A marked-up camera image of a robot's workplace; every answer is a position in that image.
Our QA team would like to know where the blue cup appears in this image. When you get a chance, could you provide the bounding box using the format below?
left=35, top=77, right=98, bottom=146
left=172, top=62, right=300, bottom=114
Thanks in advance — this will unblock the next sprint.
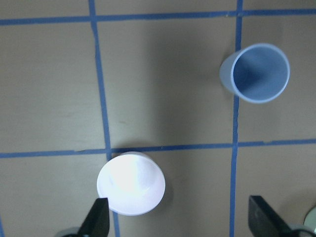
left=219, top=43, right=290, bottom=104

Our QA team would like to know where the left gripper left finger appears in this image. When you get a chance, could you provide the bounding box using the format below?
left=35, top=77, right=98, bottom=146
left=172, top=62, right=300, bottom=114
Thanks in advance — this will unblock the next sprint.
left=77, top=198, right=110, bottom=237

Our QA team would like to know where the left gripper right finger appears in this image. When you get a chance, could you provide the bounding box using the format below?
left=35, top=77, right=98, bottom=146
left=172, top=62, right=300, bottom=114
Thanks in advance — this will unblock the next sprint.
left=248, top=196, right=293, bottom=237

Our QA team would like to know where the pink white bowl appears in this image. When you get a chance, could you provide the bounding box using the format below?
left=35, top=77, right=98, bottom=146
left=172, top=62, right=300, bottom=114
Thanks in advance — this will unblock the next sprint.
left=96, top=152, right=166, bottom=216

